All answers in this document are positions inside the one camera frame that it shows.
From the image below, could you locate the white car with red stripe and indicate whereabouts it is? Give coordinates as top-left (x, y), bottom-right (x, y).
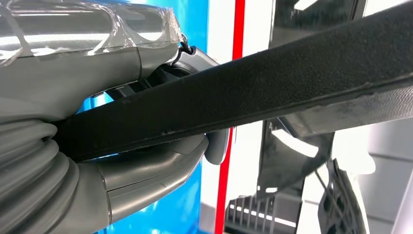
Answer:
top-left (198, 0), bottom-right (413, 234)

